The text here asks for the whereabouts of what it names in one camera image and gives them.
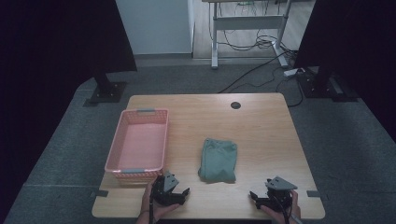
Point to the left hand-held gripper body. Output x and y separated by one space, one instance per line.
165 189

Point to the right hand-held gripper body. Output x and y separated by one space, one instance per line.
278 194

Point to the green cloth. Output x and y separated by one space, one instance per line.
218 160

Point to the pink plastic basket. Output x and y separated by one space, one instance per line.
140 143

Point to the person's right hand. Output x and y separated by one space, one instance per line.
294 208

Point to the person's left hand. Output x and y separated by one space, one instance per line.
157 211

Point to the black round table grommet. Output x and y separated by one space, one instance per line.
235 105

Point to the black stand base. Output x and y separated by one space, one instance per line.
327 88
107 91

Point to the white power strip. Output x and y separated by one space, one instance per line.
291 72

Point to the black curtain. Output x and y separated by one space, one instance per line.
56 62
358 46

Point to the grey table edge bracket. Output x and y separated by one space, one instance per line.
313 193
101 193

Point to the white metal desk frame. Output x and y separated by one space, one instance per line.
249 22

